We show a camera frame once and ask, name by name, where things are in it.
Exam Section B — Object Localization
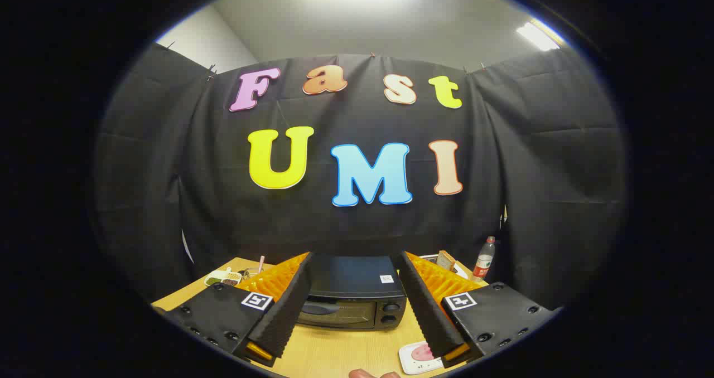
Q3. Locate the black backdrop cloth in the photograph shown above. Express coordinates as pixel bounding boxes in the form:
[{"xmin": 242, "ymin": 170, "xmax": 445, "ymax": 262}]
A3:
[{"xmin": 94, "ymin": 42, "xmax": 630, "ymax": 311}]

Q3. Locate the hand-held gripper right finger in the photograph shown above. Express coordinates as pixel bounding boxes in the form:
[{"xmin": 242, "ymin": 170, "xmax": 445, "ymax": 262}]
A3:
[{"xmin": 397, "ymin": 251, "xmax": 564, "ymax": 367}]

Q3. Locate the white pop-up toaster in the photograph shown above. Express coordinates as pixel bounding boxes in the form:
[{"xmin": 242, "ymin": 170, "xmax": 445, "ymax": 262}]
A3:
[{"xmin": 421, "ymin": 253, "xmax": 470, "ymax": 280}]

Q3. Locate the white divided spice dish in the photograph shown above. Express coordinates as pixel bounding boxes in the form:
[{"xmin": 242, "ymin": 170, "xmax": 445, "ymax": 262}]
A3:
[{"xmin": 204, "ymin": 266, "xmax": 244, "ymax": 288}]

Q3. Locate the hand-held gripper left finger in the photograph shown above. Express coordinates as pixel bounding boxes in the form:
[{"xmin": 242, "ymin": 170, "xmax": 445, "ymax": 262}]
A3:
[{"xmin": 162, "ymin": 251, "xmax": 314, "ymax": 367}]

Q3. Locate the narrow ceiling light strip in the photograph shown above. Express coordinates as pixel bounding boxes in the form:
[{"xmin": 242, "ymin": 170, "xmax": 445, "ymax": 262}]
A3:
[{"xmin": 515, "ymin": 20, "xmax": 562, "ymax": 52}]

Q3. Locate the white square plate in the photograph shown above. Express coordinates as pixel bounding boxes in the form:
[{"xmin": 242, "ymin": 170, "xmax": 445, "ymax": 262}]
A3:
[{"xmin": 398, "ymin": 341, "xmax": 447, "ymax": 375}]

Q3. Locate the black toaster oven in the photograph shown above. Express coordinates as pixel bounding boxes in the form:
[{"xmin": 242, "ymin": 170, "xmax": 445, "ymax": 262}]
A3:
[{"xmin": 296, "ymin": 254, "xmax": 408, "ymax": 331}]

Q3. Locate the clear water bottle red label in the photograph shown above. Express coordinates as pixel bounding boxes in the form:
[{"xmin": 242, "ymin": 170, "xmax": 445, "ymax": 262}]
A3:
[{"xmin": 472, "ymin": 236, "xmax": 496, "ymax": 282}]

